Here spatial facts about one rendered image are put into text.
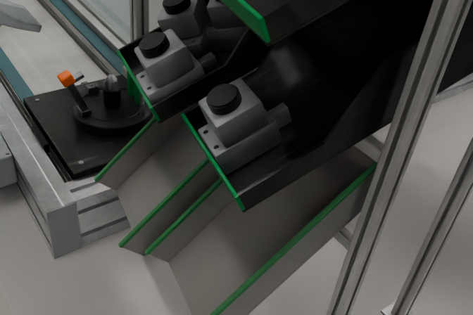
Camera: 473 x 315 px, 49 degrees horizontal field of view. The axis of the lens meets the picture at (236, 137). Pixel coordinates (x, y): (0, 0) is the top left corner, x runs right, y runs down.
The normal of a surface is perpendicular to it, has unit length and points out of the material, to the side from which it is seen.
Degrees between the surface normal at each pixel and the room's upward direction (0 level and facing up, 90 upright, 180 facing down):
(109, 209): 90
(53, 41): 0
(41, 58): 0
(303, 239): 90
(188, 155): 45
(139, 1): 90
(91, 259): 0
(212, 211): 90
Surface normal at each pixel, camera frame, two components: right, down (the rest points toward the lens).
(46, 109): 0.10, -0.80
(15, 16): 0.79, -0.19
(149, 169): -0.56, -0.43
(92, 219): 0.58, 0.53
